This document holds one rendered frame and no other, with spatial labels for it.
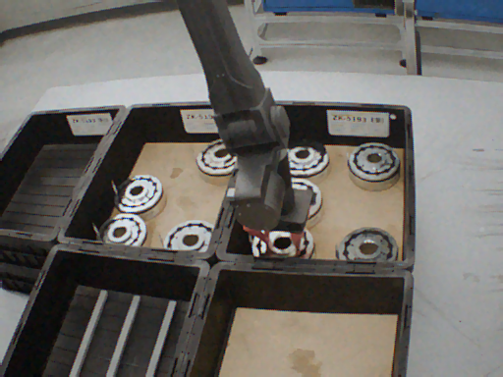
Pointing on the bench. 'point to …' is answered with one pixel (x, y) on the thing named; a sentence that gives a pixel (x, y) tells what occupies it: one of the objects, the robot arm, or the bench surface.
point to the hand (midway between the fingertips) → (282, 241)
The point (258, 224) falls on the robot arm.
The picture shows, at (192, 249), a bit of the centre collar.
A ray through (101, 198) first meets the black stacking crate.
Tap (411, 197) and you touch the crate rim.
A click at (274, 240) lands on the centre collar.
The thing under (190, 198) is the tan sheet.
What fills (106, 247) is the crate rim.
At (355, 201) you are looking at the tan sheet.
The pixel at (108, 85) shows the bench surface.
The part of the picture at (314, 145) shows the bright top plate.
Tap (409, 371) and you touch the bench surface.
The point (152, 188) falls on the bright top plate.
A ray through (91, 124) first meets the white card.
